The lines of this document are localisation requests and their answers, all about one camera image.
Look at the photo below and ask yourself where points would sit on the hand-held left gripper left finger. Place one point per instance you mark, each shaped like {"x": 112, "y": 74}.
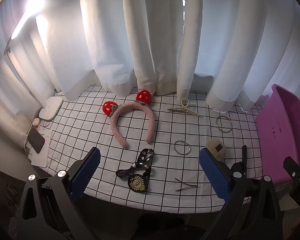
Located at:
{"x": 86, "y": 172}

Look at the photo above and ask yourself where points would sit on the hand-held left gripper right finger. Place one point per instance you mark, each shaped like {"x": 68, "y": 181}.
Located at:
{"x": 212, "y": 172}

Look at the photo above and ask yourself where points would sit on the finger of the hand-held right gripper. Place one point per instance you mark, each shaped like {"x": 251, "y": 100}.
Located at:
{"x": 294, "y": 171}

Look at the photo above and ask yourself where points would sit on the beige fluffy hair clip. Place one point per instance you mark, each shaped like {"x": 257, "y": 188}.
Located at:
{"x": 212, "y": 146}

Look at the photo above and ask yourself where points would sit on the black hair claw clip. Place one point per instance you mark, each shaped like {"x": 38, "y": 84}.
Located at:
{"x": 244, "y": 155}

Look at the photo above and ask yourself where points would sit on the pink plastic bin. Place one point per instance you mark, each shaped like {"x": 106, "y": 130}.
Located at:
{"x": 277, "y": 135}

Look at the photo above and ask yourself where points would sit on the silver bangle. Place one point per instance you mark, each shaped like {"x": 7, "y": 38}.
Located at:
{"x": 174, "y": 148}

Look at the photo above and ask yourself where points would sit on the thin silver hoop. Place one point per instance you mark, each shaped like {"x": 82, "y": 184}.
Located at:
{"x": 216, "y": 125}

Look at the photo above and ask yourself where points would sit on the pink strawberry headband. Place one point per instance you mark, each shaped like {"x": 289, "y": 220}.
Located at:
{"x": 150, "y": 122}

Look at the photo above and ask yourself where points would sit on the metal bobby pin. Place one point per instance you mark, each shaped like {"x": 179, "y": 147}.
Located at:
{"x": 182, "y": 189}
{"x": 186, "y": 183}

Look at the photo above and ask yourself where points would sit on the white paper sheets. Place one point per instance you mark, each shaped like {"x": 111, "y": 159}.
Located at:
{"x": 43, "y": 157}

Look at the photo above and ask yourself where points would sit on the dark smartphone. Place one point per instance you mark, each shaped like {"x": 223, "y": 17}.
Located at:
{"x": 37, "y": 140}

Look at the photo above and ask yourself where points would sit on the black white checkered tablecloth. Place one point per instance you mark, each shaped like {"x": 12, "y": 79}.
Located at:
{"x": 165, "y": 135}

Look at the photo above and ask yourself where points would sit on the pearl hair claw clip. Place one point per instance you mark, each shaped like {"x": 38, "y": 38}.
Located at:
{"x": 183, "y": 110}

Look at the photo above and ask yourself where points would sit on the small beige round object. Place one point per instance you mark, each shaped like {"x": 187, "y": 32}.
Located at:
{"x": 36, "y": 122}

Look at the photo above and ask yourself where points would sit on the white flat device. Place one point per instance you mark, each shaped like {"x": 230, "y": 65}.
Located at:
{"x": 51, "y": 107}

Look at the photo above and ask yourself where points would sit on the white curtain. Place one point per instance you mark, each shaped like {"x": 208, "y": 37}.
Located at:
{"x": 102, "y": 35}
{"x": 240, "y": 42}

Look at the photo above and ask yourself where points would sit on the white light bar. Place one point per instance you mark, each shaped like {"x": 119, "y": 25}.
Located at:
{"x": 22, "y": 27}

